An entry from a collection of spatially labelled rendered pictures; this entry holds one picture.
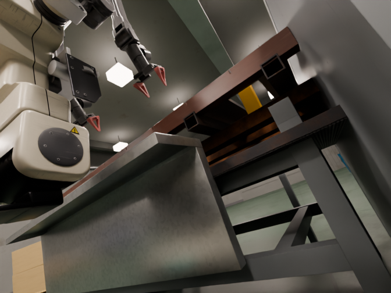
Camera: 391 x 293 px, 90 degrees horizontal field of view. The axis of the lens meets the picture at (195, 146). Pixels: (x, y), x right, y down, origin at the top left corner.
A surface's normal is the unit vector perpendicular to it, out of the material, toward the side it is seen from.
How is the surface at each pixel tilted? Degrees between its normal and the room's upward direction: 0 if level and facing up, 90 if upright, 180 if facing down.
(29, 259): 90
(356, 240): 90
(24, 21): 172
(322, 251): 90
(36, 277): 90
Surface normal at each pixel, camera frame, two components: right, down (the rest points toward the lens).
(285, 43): -0.56, -0.06
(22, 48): 0.83, -0.42
